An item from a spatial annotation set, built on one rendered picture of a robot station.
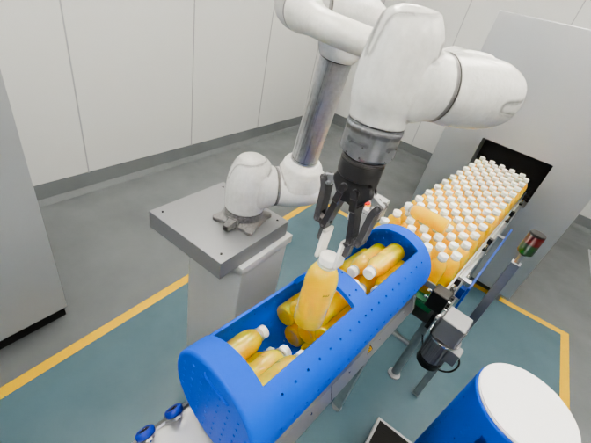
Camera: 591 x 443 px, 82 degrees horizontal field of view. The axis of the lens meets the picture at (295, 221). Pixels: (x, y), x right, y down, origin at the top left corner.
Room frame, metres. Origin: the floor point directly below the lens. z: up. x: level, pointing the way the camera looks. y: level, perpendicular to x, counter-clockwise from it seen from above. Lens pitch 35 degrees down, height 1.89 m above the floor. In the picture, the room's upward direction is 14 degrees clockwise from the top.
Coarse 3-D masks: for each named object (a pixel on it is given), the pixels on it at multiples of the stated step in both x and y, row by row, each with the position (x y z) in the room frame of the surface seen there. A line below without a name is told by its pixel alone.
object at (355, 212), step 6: (354, 192) 0.51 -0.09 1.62; (354, 198) 0.51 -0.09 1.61; (354, 204) 0.51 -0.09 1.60; (348, 210) 0.52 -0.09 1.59; (354, 210) 0.51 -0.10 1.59; (360, 210) 0.53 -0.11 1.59; (354, 216) 0.51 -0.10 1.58; (360, 216) 0.53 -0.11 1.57; (348, 222) 0.52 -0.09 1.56; (354, 222) 0.51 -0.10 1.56; (360, 222) 0.53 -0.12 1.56; (348, 228) 0.51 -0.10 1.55; (354, 228) 0.52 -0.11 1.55; (348, 234) 0.51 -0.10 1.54; (354, 234) 0.52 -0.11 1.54; (348, 240) 0.51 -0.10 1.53
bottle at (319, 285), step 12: (312, 276) 0.52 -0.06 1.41; (324, 276) 0.51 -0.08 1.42; (336, 276) 0.52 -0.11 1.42; (312, 288) 0.51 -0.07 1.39; (324, 288) 0.50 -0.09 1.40; (300, 300) 0.52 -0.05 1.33; (312, 300) 0.50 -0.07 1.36; (324, 300) 0.50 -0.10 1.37; (300, 312) 0.51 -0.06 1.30; (312, 312) 0.50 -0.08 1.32; (324, 312) 0.51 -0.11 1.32; (300, 324) 0.51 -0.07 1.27; (312, 324) 0.50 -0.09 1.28
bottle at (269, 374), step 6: (294, 354) 0.54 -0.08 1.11; (282, 360) 0.50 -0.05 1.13; (288, 360) 0.50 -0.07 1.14; (276, 366) 0.48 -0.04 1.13; (282, 366) 0.48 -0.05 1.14; (264, 372) 0.46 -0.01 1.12; (270, 372) 0.46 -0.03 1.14; (276, 372) 0.46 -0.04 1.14; (264, 378) 0.44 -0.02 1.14; (270, 378) 0.44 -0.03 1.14; (264, 384) 0.42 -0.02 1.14
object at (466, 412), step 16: (464, 400) 0.63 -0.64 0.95; (480, 400) 0.60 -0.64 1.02; (448, 416) 0.64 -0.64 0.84; (464, 416) 0.59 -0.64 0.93; (480, 416) 0.56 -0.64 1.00; (432, 432) 0.64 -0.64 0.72; (448, 432) 0.59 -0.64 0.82; (464, 432) 0.56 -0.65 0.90; (480, 432) 0.54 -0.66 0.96; (496, 432) 0.52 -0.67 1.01
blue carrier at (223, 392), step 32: (384, 224) 1.12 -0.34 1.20; (416, 256) 0.96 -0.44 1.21; (288, 288) 0.76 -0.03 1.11; (352, 288) 0.70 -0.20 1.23; (384, 288) 0.77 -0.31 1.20; (416, 288) 0.90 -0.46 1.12; (256, 320) 0.65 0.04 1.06; (352, 320) 0.62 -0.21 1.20; (384, 320) 0.72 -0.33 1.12; (192, 352) 0.42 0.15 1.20; (224, 352) 0.42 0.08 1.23; (320, 352) 0.50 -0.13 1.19; (352, 352) 0.57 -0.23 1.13; (192, 384) 0.41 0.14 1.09; (224, 384) 0.35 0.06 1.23; (256, 384) 0.37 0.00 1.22; (288, 384) 0.41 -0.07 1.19; (320, 384) 0.46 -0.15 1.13; (224, 416) 0.34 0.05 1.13; (256, 416) 0.33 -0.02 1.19; (288, 416) 0.37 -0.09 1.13
